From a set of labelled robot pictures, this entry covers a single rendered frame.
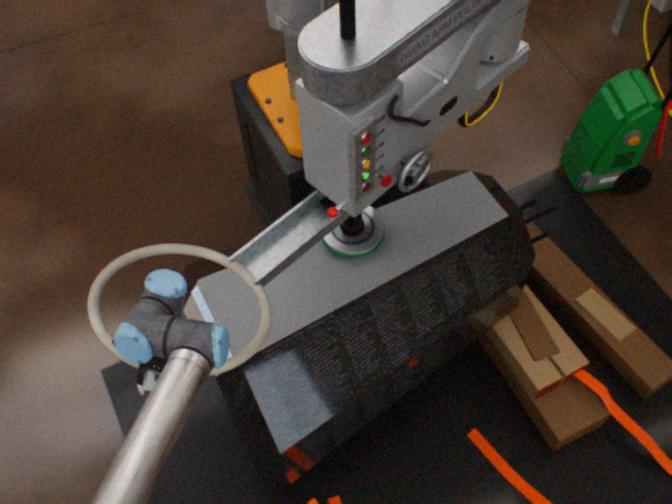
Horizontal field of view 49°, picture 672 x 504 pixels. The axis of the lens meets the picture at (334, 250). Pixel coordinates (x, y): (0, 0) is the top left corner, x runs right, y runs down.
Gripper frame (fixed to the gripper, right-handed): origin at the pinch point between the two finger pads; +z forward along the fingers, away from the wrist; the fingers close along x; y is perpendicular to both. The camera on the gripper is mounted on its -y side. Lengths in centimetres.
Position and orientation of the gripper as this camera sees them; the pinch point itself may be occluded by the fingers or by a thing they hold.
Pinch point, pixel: (145, 381)
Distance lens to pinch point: 194.3
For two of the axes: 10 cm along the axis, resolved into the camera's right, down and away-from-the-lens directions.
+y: 9.5, 3.2, -0.2
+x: 2.2, -5.9, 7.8
